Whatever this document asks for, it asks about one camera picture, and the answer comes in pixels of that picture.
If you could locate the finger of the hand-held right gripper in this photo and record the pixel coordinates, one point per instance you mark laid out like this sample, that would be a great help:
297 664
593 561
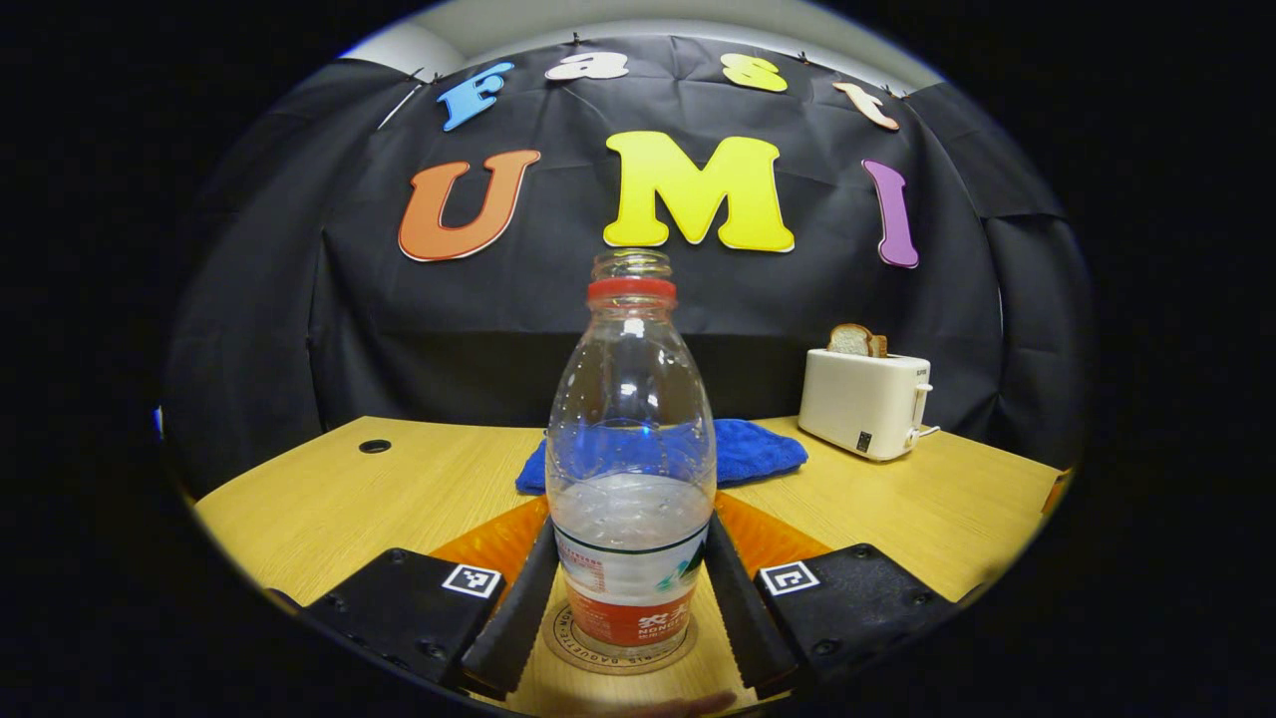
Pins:
1057 491

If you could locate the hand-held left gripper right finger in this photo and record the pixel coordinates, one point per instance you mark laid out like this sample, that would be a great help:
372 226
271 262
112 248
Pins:
733 608

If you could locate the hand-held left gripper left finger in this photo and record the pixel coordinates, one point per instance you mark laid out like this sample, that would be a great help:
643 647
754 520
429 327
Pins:
518 618

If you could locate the round brown coaster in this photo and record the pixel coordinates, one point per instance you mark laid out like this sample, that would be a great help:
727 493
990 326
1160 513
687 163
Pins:
598 662

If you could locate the clear plastic water bottle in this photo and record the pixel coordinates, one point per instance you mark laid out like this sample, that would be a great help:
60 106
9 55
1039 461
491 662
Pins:
630 449

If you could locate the blue folded towel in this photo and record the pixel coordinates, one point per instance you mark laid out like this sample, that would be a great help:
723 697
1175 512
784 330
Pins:
760 454

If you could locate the white toaster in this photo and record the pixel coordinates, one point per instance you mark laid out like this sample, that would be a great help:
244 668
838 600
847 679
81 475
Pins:
857 399

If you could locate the toast bread slice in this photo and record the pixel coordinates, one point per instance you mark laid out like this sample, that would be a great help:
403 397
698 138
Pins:
849 341
879 346

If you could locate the black backdrop cloth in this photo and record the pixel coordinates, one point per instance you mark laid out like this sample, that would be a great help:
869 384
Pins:
449 319

